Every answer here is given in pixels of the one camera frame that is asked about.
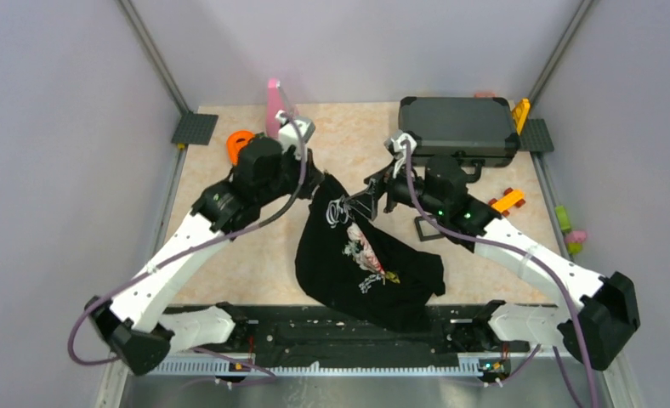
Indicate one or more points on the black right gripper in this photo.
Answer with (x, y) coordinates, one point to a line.
(386, 180)

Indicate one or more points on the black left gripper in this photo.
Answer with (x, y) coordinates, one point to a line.
(312, 177)

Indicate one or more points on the black printed t-shirt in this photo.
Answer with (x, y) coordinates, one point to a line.
(349, 265)

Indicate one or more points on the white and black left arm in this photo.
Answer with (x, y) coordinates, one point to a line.
(270, 175)

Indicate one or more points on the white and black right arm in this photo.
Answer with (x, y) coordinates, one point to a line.
(592, 316)

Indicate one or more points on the pink wedge stand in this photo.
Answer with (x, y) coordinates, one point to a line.
(276, 101)

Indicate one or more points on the black hard carrying case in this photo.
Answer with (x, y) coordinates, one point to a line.
(476, 131)

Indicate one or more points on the dark grey baseplate left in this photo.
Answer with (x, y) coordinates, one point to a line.
(195, 129)

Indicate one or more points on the dark grey baseplate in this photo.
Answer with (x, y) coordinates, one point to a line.
(535, 137)
(195, 129)

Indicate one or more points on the orange toy car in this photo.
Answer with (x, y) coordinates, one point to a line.
(510, 198)

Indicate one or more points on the salmon toy block behind case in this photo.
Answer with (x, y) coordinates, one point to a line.
(485, 95)

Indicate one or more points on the yellow toy piece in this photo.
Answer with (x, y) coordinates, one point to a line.
(520, 113)

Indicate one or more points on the dark grey baseplate right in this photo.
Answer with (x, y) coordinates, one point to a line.
(535, 137)

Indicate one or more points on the green toy block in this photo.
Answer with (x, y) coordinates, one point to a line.
(563, 219)

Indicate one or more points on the pink toy block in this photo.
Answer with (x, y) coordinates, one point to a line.
(574, 241)

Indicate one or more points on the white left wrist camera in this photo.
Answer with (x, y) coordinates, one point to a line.
(294, 131)

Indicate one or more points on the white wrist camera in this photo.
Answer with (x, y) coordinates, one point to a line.
(294, 131)
(398, 143)

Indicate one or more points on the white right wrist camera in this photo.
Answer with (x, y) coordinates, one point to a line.
(398, 143)

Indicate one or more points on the black square frame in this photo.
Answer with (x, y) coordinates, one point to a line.
(425, 231)

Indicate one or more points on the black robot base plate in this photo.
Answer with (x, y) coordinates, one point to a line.
(290, 336)

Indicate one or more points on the aluminium frame rail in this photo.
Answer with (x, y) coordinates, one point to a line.
(312, 369)

